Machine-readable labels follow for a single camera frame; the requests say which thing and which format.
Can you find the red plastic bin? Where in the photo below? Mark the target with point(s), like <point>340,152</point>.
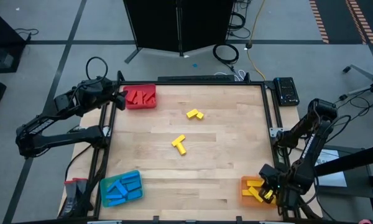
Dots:
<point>140,104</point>

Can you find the black folding privacy screen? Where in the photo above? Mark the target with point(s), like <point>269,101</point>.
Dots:
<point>180,21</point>

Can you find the yellow wooden block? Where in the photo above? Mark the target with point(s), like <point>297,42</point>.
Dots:
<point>246,193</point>
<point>268,194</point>
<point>192,113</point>
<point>178,140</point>
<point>255,183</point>
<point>255,194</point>
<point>200,115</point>

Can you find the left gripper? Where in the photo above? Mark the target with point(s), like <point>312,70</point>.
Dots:
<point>119,99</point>

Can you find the teal plastic bin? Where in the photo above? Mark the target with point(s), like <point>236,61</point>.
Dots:
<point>105,186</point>

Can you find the pink object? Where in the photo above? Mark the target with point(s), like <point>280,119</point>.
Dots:
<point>365,221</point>

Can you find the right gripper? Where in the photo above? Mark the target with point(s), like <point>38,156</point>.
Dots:
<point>272,175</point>

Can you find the orange plastic bin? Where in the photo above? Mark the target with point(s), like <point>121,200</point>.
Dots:
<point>245,200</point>

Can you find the silver frame bracket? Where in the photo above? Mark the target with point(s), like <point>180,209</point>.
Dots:
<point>107,131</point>
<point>274,131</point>

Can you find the black control box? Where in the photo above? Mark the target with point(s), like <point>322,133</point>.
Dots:
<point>285,91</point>

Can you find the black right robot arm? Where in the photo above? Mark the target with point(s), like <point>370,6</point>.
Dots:
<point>311,149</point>

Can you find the red capped device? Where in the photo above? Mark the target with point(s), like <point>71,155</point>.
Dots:
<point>76,193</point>

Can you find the black cabinet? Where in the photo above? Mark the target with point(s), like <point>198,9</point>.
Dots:
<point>3,40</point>

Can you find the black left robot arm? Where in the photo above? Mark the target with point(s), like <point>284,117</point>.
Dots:
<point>65,137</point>

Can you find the black beam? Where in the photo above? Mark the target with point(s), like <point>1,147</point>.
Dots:
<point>354,161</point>

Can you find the black flat bar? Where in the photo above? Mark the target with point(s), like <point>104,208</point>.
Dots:
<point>196,78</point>

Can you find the white paper sheet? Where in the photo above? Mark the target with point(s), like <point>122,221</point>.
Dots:
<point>332,179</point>

